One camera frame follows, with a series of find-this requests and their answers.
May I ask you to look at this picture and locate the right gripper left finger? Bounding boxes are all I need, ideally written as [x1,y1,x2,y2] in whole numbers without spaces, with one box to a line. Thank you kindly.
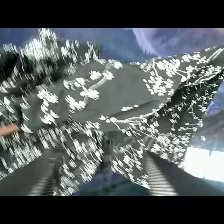
[0,155,65,197]

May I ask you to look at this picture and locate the black white-flowered garment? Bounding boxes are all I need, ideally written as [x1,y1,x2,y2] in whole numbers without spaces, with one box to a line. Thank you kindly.
[0,27,224,197]

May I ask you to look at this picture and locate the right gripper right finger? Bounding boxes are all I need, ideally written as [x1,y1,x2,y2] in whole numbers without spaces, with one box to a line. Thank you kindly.
[143,151,224,197]

